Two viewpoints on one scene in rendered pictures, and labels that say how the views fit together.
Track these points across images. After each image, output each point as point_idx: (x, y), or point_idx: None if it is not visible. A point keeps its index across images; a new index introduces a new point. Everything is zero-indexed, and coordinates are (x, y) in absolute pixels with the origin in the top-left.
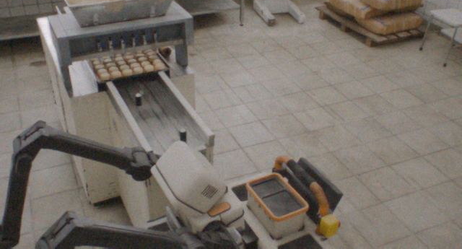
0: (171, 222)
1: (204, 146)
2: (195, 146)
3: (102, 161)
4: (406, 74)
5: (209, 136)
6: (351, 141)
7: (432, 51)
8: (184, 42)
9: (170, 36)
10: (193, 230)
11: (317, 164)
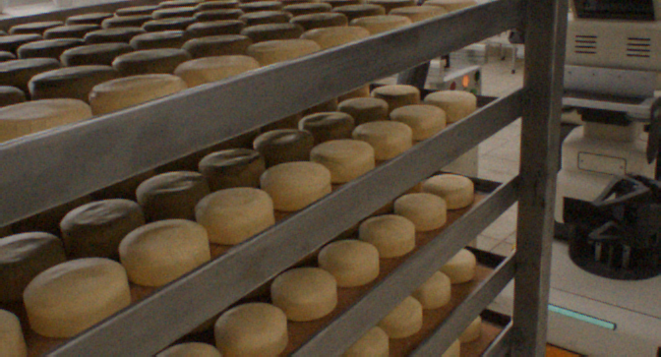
0: (581, 80)
1: (477, 65)
2: (468, 67)
3: None
4: (484, 86)
5: (486, 44)
6: (494, 142)
7: (488, 66)
8: None
9: None
10: (656, 43)
11: (483, 166)
